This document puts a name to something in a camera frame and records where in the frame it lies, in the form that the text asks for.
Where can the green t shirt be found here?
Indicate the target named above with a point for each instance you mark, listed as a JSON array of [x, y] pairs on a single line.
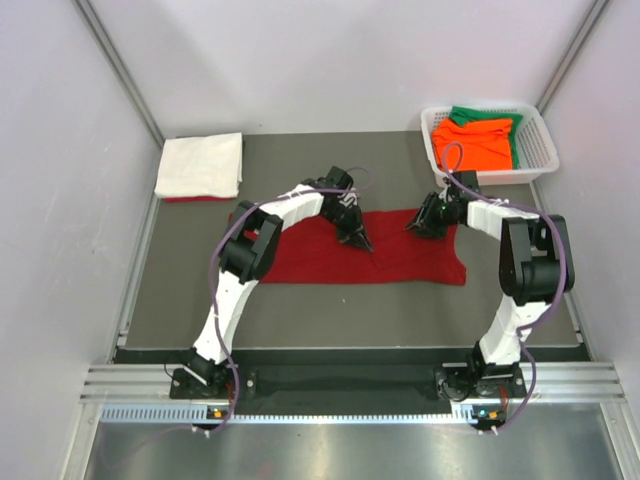
[[462, 115]]

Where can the orange t shirt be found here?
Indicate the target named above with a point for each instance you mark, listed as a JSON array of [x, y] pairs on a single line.
[[482, 145]]

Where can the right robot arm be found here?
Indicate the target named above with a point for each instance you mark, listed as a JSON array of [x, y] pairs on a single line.
[[535, 270]]

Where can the aluminium frame rail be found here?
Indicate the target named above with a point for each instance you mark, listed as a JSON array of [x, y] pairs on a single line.
[[556, 383]]

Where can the white plastic basket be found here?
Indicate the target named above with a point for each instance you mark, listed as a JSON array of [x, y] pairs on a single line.
[[535, 148]]

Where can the dark red t shirt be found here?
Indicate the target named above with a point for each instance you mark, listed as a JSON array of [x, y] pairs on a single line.
[[310, 253]]

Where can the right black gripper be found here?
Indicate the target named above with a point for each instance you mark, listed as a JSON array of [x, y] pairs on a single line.
[[424, 223]]

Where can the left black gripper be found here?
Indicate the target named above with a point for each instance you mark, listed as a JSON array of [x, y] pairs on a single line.
[[353, 233]]

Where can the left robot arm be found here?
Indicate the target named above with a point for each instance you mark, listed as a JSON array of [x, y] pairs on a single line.
[[244, 256]]

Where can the folded red t shirt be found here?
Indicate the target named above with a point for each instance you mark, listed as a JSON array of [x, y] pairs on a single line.
[[196, 199]]

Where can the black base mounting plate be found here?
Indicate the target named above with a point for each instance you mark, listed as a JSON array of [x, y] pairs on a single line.
[[337, 382]]

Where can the folded white t shirt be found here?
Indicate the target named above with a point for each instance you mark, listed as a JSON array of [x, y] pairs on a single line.
[[200, 167]]

